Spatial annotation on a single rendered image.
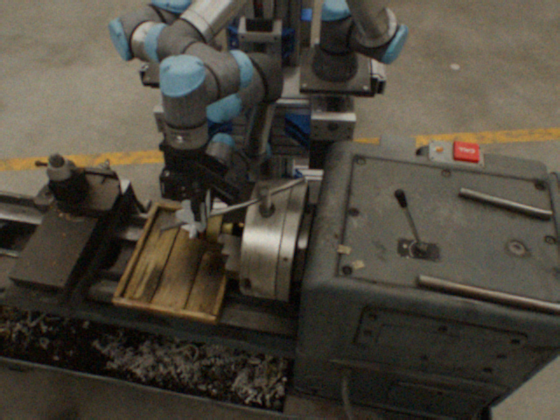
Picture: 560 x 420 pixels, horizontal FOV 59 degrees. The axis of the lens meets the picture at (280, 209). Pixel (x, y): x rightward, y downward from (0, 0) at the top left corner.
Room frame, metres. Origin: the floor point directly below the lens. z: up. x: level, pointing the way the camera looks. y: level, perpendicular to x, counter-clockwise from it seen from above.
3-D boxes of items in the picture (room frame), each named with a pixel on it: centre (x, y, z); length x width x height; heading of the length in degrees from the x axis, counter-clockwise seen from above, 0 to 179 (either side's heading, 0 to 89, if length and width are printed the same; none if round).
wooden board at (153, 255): (0.77, 0.29, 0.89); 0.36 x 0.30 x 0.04; 169
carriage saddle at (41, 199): (0.85, 0.68, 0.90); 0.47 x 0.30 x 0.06; 169
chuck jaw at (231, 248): (0.65, 0.11, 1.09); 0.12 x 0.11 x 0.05; 169
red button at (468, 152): (0.86, -0.46, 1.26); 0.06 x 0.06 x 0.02; 79
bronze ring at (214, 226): (0.75, 0.17, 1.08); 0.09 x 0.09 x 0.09; 79
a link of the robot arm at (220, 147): (1.02, 0.18, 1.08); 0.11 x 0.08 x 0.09; 168
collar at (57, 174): (0.91, 0.61, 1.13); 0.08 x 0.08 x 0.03
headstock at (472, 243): (0.66, -0.38, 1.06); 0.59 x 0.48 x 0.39; 79
